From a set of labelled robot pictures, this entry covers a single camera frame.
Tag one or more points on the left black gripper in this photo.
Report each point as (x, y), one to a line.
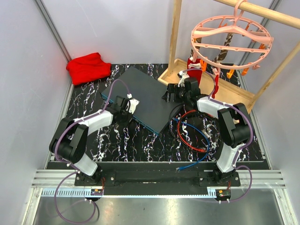
(126, 123)

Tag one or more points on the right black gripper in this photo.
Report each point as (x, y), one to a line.
(172, 88)

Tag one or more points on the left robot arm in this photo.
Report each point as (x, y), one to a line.
(69, 141)

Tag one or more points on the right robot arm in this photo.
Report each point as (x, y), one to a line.
(235, 125)

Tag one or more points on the red sock left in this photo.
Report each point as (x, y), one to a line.
(194, 69)

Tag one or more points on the red sock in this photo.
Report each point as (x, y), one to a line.
(194, 69)
(216, 72)

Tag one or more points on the red sock right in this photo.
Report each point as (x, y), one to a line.
(216, 72)

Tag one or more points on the red folded cloth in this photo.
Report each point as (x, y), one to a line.
(88, 68)

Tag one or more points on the brown striped sock back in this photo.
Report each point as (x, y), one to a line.
(223, 53)

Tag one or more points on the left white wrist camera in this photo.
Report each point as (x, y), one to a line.
(133, 103)

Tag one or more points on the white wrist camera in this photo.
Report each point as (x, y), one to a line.
(133, 103)
(182, 76)

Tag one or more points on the dark blue network switch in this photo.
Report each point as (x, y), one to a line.
(152, 112)

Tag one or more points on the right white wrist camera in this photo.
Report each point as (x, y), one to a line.
(182, 76)

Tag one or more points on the wooden drying rack frame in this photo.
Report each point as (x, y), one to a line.
(229, 92)

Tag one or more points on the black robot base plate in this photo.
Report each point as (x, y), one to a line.
(163, 179)

